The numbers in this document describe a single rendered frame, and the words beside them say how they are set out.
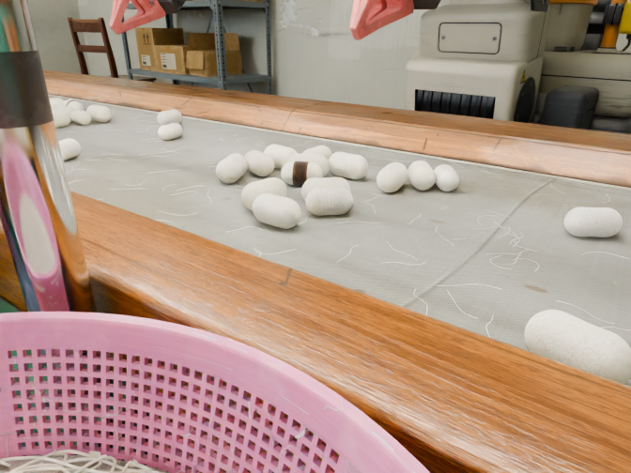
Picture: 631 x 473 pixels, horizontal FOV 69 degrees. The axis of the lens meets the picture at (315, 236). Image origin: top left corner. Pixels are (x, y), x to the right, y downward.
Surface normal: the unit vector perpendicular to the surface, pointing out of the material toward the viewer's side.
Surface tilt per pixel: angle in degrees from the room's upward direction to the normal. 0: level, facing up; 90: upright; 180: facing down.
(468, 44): 98
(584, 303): 0
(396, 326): 0
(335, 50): 90
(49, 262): 90
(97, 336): 75
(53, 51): 90
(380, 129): 45
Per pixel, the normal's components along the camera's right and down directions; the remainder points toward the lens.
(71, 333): -0.05, 0.16
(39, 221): 0.47, 0.37
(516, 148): -0.40, -0.41
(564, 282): 0.01, -0.91
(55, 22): 0.76, 0.28
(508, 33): -0.64, 0.44
